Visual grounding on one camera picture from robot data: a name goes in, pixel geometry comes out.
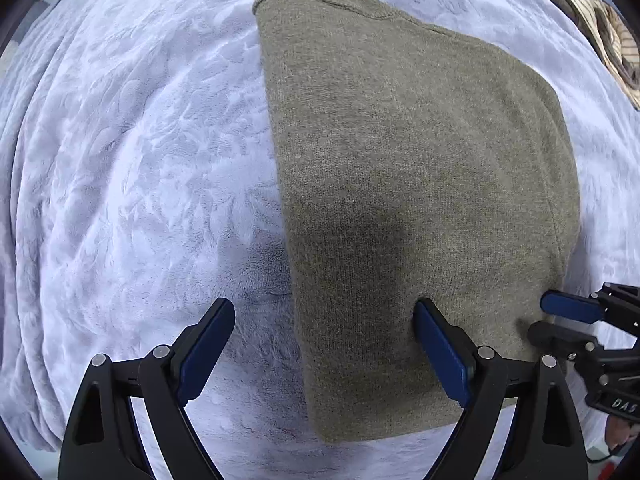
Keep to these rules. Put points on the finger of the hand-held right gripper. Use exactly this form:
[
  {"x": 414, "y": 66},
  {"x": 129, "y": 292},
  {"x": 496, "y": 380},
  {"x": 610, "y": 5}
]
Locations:
[
  {"x": 570, "y": 305},
  {"x": 555, "y": 335}
]

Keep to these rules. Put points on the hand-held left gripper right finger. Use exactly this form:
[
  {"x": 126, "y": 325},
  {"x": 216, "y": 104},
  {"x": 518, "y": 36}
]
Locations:
[{"x": 442, "y": 350}]

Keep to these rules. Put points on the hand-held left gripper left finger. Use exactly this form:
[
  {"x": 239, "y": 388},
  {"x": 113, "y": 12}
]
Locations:
[{"x": 205, "y": 345}]

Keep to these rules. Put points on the olive knit sweater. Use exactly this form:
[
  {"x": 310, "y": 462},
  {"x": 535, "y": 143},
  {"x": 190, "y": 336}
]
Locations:
[{"x": 400, "y": 160}]

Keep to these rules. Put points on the white textured blanket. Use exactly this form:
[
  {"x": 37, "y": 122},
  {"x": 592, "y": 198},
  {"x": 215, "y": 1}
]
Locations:
[{"x": 125, "y": 160}]

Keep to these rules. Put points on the brown cream striped fleece garment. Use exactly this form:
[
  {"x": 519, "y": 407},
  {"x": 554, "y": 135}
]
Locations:
[{"x": 605, "y": 35}]

